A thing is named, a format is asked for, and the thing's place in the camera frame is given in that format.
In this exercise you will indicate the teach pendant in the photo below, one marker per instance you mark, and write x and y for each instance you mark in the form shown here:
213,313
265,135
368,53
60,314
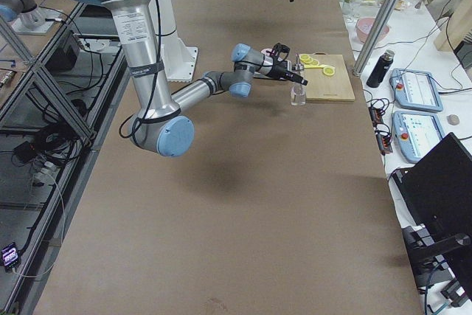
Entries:
414,89
417,133

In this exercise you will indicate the yellow plastic knife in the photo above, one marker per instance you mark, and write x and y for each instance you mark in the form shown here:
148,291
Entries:
314,66

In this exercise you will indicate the lemon slice single top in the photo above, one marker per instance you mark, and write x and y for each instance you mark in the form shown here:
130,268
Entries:
328,70

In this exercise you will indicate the lemon slice near handle end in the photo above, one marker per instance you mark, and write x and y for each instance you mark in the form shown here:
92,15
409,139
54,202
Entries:
305,58

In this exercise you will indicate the glass sauce dispenser bottle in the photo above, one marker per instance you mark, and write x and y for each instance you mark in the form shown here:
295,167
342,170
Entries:
298,91

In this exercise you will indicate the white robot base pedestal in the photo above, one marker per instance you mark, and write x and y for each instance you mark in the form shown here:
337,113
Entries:
179,59

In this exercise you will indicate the black smartphone on frame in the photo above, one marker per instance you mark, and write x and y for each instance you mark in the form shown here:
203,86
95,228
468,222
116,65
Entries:
10,256

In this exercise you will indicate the black thermos bottle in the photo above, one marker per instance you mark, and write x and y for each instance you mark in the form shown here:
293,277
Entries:
380,69

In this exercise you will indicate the silver digital kitchen scale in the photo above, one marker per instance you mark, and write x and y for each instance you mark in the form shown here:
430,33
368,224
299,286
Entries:
260,76

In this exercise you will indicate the orange black usb hub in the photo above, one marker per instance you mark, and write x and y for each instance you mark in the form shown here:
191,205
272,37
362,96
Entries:
384,141
376,116

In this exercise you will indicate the teach pendant near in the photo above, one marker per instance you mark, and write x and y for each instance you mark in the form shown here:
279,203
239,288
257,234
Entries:
417,133

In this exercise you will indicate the bamboo cutting board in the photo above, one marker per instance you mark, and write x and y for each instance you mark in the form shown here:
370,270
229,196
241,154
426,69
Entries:
329,88

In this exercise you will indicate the aluminium frame post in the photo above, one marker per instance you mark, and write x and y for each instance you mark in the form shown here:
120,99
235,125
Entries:
374,35

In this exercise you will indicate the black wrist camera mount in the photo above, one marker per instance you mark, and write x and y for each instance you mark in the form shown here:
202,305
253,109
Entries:
279,53

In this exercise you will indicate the teach pendant far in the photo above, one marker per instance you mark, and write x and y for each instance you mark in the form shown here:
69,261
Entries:
414,89

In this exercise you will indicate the pink plastic cup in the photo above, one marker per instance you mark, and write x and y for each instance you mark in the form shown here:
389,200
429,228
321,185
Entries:
266,51

